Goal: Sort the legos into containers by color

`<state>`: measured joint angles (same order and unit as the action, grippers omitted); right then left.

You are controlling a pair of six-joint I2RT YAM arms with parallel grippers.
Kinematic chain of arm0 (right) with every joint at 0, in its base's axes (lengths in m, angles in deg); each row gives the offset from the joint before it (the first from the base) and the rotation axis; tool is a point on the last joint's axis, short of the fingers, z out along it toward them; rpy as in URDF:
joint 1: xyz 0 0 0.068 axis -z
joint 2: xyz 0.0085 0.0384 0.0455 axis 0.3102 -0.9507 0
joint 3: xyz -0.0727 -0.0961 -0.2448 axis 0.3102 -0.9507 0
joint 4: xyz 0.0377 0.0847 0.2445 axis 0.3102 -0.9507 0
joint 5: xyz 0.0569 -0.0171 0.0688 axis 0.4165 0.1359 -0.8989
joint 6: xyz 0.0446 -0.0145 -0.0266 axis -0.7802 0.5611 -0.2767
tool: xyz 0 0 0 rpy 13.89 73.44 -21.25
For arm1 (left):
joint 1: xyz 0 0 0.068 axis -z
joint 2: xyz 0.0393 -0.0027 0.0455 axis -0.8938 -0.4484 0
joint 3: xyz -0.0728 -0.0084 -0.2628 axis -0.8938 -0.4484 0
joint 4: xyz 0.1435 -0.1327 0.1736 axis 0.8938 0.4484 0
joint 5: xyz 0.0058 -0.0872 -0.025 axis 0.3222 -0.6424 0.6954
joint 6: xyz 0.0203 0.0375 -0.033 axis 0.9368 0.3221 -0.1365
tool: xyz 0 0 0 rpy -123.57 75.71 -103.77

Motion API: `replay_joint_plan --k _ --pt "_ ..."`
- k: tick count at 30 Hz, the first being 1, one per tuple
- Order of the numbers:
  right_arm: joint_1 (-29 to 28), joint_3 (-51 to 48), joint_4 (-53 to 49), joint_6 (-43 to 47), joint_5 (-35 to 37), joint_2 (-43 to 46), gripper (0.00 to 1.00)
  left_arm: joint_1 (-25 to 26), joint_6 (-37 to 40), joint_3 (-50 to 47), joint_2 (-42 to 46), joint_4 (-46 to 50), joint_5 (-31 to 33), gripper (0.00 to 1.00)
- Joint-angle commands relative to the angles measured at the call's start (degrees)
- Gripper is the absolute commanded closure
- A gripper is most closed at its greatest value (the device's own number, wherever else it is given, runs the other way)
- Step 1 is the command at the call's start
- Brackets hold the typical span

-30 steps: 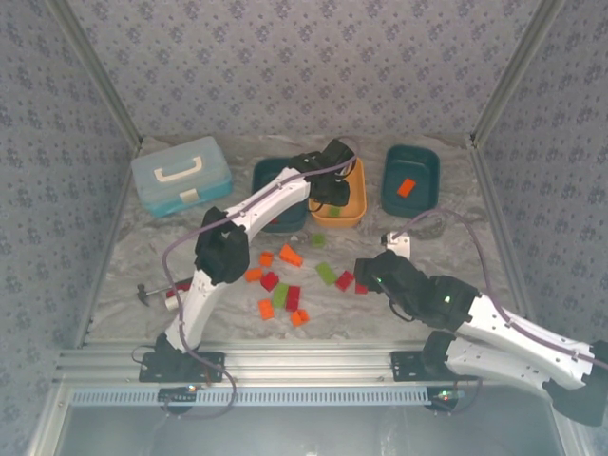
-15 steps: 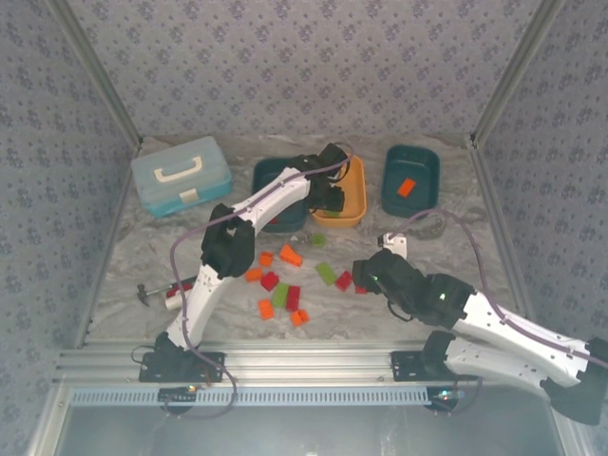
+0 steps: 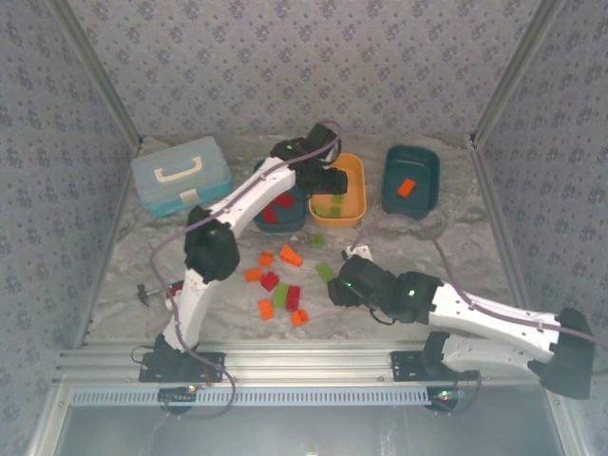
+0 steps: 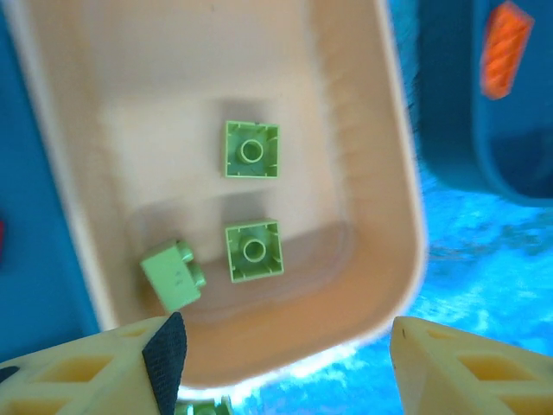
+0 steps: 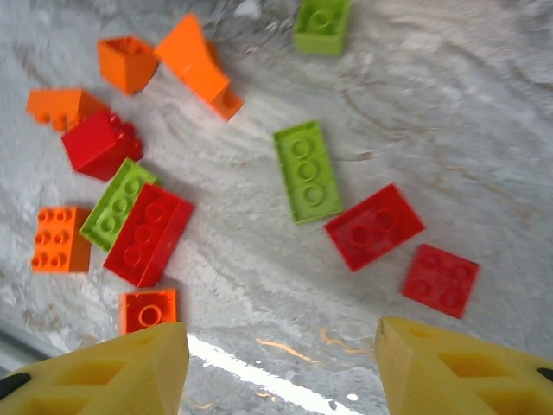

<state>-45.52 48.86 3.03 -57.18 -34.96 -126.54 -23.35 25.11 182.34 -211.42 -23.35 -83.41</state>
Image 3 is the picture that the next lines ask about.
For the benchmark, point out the red lego brick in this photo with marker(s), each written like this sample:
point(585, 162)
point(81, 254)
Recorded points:
point(293, 298)
point(269, 281)
point(285, 200)
point(271, 214)

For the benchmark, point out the orange lego brick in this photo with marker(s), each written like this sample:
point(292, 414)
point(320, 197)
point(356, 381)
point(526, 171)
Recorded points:
point(299, 317)
point(253, 275)
point(266, 309)
point(406, 188)
point(266, 259)
point(290, 255)

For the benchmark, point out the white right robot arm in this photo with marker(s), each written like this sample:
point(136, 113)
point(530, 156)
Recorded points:
point(489, 313)

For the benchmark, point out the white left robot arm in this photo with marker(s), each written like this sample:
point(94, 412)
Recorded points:
point(266, 190)

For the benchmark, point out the orange plastic bin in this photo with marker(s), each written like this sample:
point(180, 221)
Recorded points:
point(352, 209)

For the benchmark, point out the dark green plastic bin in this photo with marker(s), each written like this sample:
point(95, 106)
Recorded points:
point(285, 226)
point(423, 168)

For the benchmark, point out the small white scrap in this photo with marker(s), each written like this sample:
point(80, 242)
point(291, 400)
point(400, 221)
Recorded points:
point(299, 238)

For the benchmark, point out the small controller board with LED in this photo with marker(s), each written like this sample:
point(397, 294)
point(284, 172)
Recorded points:
point(178, 394)
point(444, 395)

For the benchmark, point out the light blue plastic toolbox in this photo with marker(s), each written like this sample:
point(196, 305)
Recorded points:
point(180, 190)

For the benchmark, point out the small toy hammer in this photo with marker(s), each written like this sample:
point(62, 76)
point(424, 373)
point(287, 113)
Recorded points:
point(145, 293)

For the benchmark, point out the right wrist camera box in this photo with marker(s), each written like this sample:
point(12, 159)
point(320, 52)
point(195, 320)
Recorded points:
point(358, 251)

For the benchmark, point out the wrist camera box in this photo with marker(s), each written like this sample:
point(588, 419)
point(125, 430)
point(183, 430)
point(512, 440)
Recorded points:
point(323, 135)
point(358, 251)

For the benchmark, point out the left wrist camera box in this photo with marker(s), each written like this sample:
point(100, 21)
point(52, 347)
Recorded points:
point(323, 135)

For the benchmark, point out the aluminium front frame rail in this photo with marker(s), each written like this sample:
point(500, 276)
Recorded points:
point(309, 366)

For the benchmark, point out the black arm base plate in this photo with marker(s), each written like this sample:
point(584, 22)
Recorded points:
point(406, 368)
point(209, 368)

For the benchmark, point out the aluminium side rail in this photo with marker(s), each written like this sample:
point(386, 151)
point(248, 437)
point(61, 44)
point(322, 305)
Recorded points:
point(107, 247)
point(499, 223)

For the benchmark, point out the aluminium corner post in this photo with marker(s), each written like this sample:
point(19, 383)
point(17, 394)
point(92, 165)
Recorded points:
point(95, 71)
point(518, 71)

